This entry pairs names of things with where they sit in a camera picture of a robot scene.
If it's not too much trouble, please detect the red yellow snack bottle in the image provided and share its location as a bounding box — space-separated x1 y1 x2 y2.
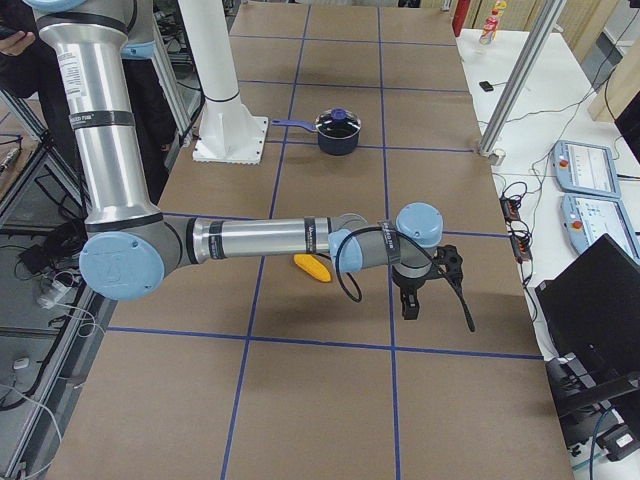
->
479 1 507 45

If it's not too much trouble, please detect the white camera pillar base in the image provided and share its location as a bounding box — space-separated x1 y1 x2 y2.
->
179 0 268 165

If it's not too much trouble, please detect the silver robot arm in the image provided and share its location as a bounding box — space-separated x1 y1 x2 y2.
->
31 1 460 320

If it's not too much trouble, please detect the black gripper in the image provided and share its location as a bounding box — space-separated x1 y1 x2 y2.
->
392 261 431 320

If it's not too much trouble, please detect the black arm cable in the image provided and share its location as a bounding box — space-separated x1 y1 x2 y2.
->
329 225 476 333

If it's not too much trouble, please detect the yellow corn cob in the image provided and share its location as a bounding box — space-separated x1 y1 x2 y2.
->
293 254 332 283

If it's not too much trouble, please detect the aluminium frame post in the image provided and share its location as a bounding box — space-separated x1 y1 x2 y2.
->
477 0 566 166

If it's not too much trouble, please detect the far blue teach pendant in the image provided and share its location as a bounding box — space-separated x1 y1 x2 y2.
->
552 140 621 199

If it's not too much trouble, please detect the black computer monitor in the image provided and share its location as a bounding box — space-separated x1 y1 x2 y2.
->
535 234 639 375

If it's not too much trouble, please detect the small black square device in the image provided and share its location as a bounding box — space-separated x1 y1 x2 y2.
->
479 81 494 92

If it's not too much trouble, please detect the blue teach pendant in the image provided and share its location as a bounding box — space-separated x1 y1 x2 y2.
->
552 140 621 199
561 193 639 262

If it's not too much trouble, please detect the near blue teach pendant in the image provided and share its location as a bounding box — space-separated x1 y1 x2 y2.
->
561 193 639 262

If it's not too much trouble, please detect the person in black shirt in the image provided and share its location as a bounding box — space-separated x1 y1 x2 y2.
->
1 1 176 203

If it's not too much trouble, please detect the dark blue saucepan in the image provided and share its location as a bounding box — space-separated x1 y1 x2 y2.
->
271 108 362 156

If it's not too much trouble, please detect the glass pot lid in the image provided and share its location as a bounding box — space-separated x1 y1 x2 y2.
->
315 108 361 139

